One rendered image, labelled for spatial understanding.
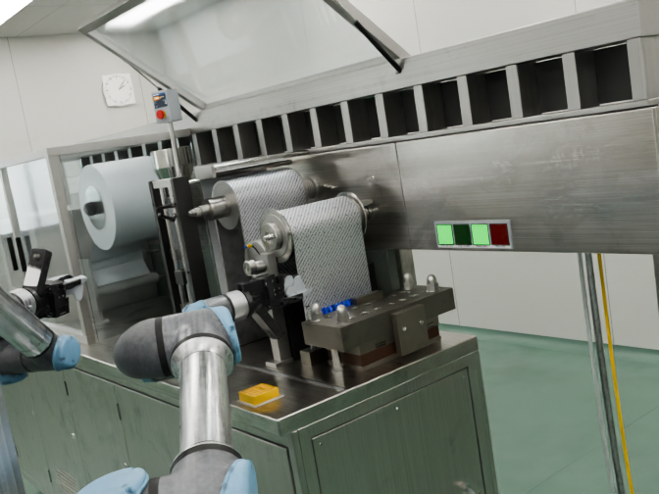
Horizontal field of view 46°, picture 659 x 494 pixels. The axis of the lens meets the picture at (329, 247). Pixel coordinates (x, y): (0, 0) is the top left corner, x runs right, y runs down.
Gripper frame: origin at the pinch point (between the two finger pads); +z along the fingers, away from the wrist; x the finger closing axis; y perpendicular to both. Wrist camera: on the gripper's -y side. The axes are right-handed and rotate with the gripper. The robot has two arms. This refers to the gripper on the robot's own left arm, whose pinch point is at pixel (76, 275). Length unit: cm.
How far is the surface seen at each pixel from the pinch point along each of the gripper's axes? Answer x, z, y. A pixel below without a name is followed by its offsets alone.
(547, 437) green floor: 112, 175, 109
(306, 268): 55, 23, 1
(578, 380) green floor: 124, 248, 107
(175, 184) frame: 15.0, 27.5, -20.7
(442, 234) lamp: 89, 34, -7
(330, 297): 60, 28, 10
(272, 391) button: 55, -5, 24
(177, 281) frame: 11.1, 32.2, 8.4
